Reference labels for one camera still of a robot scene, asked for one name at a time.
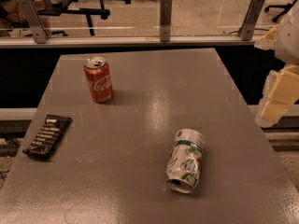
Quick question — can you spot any middle metal glass bracket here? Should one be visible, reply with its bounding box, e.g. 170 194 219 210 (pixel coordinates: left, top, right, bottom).
160 0 172 42

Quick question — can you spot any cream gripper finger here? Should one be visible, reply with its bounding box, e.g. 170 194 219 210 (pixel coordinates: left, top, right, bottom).
254 25 278 50
254 64 299 128

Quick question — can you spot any metal barrier rail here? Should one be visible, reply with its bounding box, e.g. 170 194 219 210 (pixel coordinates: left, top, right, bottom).
0 35 261 49

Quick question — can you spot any black background table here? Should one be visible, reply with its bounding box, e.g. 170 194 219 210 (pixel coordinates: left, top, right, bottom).
38 0 131 35

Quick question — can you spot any metal glass bracket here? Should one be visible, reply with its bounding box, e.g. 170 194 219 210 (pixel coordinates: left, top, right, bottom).
160 0 172 42
18 0 49 44
237 0 265 41

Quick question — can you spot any white green 7up can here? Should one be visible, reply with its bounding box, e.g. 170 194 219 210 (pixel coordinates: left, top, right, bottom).
165 129 204 193

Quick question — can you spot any right metal glass bracket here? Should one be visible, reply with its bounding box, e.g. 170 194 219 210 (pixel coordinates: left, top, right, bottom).
237 0 265 41

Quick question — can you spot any black office chair base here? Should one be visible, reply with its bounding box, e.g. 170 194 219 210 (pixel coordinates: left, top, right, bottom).
264 0 297 22

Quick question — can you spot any red Coca-Cola can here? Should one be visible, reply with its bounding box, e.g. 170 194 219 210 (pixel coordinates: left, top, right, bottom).
84 57 113 103

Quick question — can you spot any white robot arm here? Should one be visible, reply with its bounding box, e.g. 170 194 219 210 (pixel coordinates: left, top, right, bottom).
254 2 299 128

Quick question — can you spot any left metal glass bracket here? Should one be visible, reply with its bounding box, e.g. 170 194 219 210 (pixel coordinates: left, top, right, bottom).
18 0 49 44

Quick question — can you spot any black snack bar wrapper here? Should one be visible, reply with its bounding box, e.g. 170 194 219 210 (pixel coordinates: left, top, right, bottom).
22 114 72 159

